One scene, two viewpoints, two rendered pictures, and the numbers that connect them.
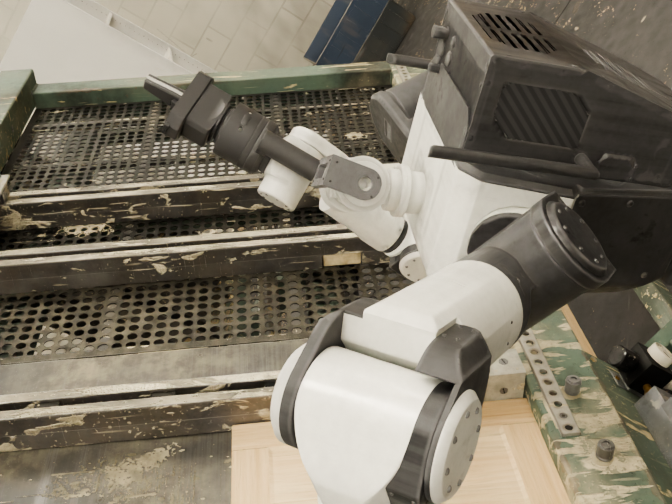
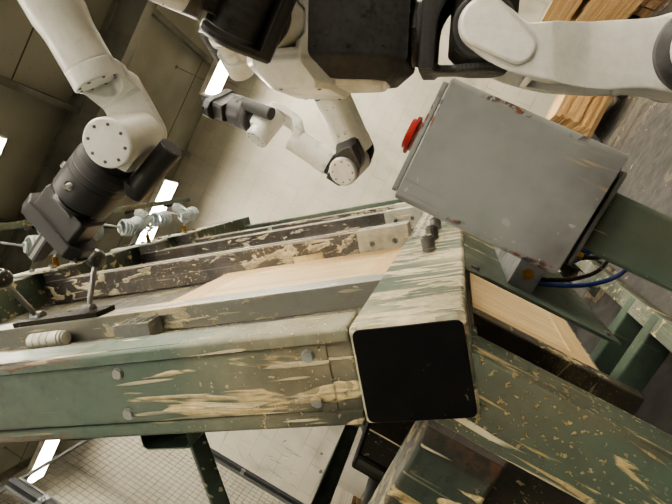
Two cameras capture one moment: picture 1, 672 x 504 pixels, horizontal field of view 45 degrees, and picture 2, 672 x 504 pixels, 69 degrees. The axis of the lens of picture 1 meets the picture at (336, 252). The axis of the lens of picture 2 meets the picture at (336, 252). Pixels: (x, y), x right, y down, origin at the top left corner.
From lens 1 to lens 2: 0.95 m
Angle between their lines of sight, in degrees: 31
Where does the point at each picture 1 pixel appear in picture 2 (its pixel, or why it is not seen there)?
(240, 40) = not seen: hidden behind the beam
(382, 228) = (319, 152)
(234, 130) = (233, 103)
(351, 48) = not seen: hidden behind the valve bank
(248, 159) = (240, 117)
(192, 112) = (216, 100)
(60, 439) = (139, 285)
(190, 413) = (204, 264)
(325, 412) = not seen: outside the picture
